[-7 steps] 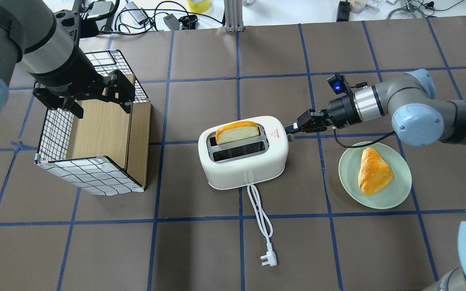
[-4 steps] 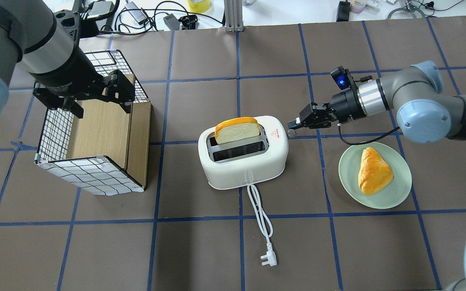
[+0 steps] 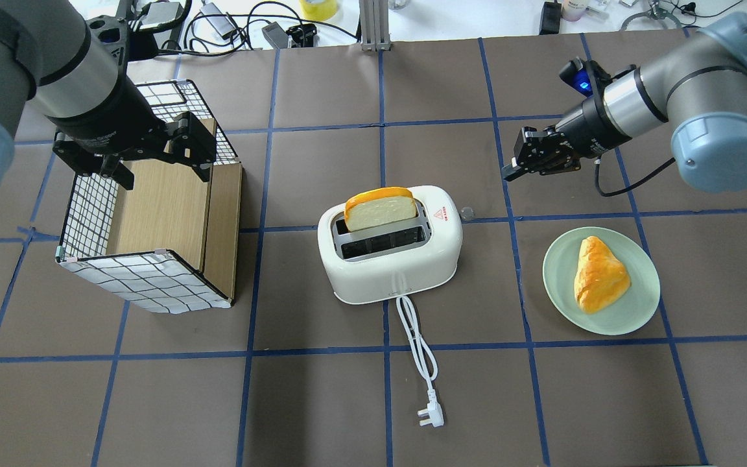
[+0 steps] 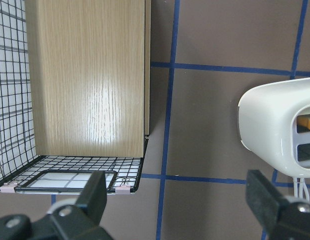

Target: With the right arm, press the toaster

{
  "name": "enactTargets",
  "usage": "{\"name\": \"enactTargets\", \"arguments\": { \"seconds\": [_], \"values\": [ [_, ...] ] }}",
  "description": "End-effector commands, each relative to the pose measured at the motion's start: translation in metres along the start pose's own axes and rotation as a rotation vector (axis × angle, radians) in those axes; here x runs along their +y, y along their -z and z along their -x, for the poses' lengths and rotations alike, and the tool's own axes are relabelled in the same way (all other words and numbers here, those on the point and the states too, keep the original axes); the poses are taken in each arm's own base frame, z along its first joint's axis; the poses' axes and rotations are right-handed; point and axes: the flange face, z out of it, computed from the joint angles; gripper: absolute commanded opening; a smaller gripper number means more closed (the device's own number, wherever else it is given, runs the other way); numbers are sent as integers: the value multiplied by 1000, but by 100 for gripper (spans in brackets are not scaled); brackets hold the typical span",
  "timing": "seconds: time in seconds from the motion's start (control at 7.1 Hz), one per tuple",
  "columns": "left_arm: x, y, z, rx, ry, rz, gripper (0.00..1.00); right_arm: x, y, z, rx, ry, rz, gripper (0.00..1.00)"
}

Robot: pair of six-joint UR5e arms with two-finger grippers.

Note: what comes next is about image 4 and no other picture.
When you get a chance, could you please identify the left gripper black image-right left finger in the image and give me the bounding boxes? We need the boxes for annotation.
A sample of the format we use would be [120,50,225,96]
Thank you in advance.
[0,171,112,240]

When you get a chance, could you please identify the left gripper black image-right right finger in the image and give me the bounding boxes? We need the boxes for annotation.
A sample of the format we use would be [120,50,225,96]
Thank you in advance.
[245,169,310,240]

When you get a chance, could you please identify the toast slice in toaster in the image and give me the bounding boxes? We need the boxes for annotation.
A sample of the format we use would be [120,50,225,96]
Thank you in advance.
[297,116,310,130]

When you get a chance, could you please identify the white two-slot toaster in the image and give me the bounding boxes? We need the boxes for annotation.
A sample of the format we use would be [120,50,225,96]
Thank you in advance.
[238,77,310,178]

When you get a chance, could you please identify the white toaster power cable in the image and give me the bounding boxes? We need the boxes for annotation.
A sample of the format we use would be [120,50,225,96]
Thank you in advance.
[293,176,310,201]

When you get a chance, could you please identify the wire basket with wooden panels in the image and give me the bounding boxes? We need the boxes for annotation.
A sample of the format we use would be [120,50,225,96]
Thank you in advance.
[0,0,151,194]

